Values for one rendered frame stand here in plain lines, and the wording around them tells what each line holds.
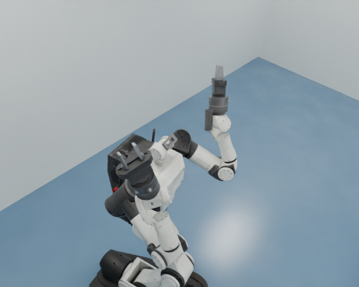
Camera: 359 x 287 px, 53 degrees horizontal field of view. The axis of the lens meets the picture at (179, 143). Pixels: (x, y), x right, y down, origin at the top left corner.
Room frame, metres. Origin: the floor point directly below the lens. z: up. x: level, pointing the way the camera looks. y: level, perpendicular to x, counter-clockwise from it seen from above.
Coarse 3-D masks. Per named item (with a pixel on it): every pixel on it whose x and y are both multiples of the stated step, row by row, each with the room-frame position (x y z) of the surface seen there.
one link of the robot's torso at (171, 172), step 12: (120, 144) 1.23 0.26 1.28; (144, 144) 1.26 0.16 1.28; (108, 156) 1.15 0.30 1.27; (168, 156) 1.21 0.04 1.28; (180, 156) 1.23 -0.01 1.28; (108, 168) 1.15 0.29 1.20; (156, 168) 1.12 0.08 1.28; (168, 168) 1.14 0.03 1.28; (180, 168) 1.18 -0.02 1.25; (120, 180) 1.08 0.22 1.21; (168, 180) 1.09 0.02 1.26; (180, 180) 1.19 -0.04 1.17; (168, 204) 1.13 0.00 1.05
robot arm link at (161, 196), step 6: (162, 186) 0.87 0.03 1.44; (156, 192) 0.81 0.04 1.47; (162, 192) 0.84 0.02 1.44; (168, 192) 0.84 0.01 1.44; (144, 198) 0.79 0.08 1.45; (150, 198) 0.80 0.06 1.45; (156, 198) 0.81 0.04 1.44; (162, 198) 0.83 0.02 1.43; (168, 198) 0.83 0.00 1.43; (144, 204) 0.80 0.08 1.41; (150, 204) 0.81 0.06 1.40; (156, 204) 0.81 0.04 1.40; (162, 204) 0.82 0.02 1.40
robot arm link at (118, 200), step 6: (114, 192) 0.97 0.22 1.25; (120, 192) 0.95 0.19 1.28; (108, 198) 0.96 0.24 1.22; (114, 198) 0.94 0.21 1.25; (120, 198) 0.93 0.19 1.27; (126, 198) 0.93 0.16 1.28; (108, 204) 0.93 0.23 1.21; (114, 204) 0.92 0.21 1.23; (120, 204) 0.92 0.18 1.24; (126, 204) 0.91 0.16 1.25; (132, 204) 0.91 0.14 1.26; (114, 210) 0.92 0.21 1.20; (120, 210) 0.92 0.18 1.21; (126, 210) 0.90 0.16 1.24; (132, 210) 0.90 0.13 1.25; (132, 216) 0.88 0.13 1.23
